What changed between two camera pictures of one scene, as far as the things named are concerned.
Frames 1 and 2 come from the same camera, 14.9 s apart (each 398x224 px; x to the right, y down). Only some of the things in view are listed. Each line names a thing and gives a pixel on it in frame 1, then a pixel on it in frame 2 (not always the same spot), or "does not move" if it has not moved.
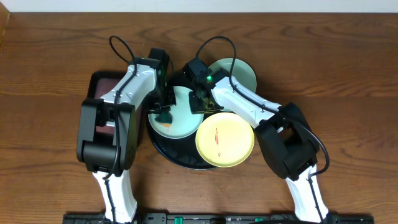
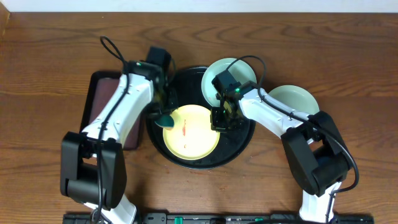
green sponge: x=165 y=117 does not move
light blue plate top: x=242 y=72 does not move
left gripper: x=166 y=101 does not move
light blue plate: x=184 y=122 → x=296 y=98
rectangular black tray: x=100 y=83 does not move
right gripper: x=194 y=108 → x=216 y=124
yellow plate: x=224 y=139 → x=191 y=137
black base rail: x=246 y=218 does not move
